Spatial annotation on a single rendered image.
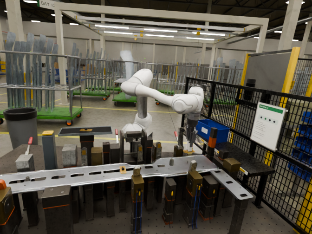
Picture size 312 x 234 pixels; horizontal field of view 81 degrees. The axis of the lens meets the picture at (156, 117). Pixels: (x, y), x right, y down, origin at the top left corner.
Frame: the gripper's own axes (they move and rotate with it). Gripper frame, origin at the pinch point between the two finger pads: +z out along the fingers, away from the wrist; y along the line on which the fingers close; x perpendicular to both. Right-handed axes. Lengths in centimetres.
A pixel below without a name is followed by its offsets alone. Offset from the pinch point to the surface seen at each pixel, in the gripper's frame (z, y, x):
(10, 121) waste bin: 55, -254, -206
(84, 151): 5, -13, -70
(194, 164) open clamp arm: 3.1, 18.3, -5.8
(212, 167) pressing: 13.5, 9.4, 14.8
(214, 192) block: 21.5, 24.3, 7.5
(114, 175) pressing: 13, 5, -52
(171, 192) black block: 19.6, 20.4, -20.4
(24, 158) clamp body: 7, -16, -105
